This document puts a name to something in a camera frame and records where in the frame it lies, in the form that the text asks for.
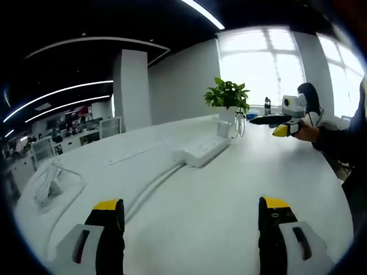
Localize green potted plant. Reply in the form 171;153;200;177
203;77;251;127

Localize bundle of white cables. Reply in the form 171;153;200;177
30;160;65;207

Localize white charger cable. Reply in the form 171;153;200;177
232;110;247;140

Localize window with white blind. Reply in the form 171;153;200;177
216;27;306;108

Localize white power strip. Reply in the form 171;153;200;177
171;134;231;168

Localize background office workstations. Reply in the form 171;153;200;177
2;104;115;184

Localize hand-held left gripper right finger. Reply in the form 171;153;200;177
257;196;335;275

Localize large curved ceiling light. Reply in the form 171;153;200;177
182;0;226;29

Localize white power strip cord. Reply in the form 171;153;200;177
45;162;187;256

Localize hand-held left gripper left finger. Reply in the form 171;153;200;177
54;198;126;275

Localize bright bare window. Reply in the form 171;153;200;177
317;34;362;118

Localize long ceiling light strip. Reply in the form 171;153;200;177
2;80;115;123
24;95;111;123

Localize white mesh office chair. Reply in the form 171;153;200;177
99;116;123;139
30;136;55;161

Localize built-in desk socket strip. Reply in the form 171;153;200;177
99;139;174;170

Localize white charger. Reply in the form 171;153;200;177
216;120;232;139

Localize white desk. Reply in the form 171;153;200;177
13;113;355;275

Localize person's right hand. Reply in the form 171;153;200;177
294;121;321;143

